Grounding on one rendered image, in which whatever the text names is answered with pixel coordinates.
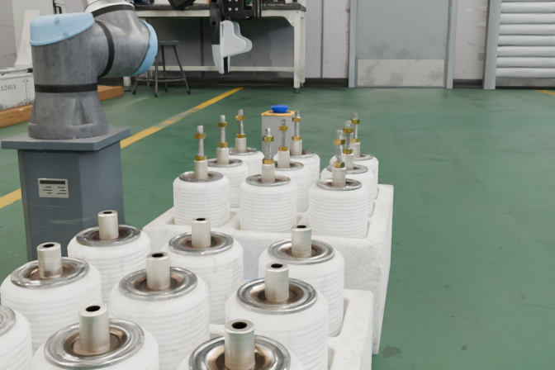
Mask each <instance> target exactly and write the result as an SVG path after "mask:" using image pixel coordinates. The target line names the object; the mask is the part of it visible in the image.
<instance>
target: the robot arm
mask: <svg viewBox="0 0 555 370"><path fill-rule="evenodd" d="M81 1H82V4H83V8H84V11H85V12H74V13H65V14H55V15H48V16H42V17H36V18H34V19H33V20H32V21H31V24H30V39H29V43H30V45H31V59H32V69H33V79H34V88H35V99H34V102H33V105H32V109H31V114H30V118H29V121H28V136H29V137H31V138H35V139H41V140H73V139H83V138H90V137H96V136H100V135H105V134H107V133H109V122H108V119H107V116H106V113H105V111H104V109H103V106H102V103H101V101H100V98H99V96H98V93H97V78H111V77H130V76H133V75H138V74H143V73H144V72H146V71H147V70H148V69H149V68H150V67H151V66H152V64H153V62H154V57H155V56H156V55H157V49H158V41H157V36H156V34H155V31H154V29H153V27H152V26H151V25H150V24H148V23H147V22H145V21H142V20H139V18H138V16H137V13H136V10H135V7H134V6H133V5H132V4H130V3H128V2H126V1H125V0H81ZM195 1H196V0H168V2H169V3H170V5H171V6H172V8H173V10H178V11H184V10H185V9H187V8H189V7H190V6H191V5H192V4H193V2H195ZM209 10H210V32H211V44H212V52H213V57H214V62H215V65H216V67H217V69H218V71H219V73H220V74H223V73H224V70H225V72H226V73H229V67H230V56H233V55H238V54H242V53H244V52H248V51H250V50H251V48H252V42H251V40H249V39H247V38H245V37H243V36H242V35H241V34H240V26H239V24H238V23H237V22H236V21H230V19H231V18H234V19H240V20H252V19H255V18H260V17H262V0H209Z"/></svg>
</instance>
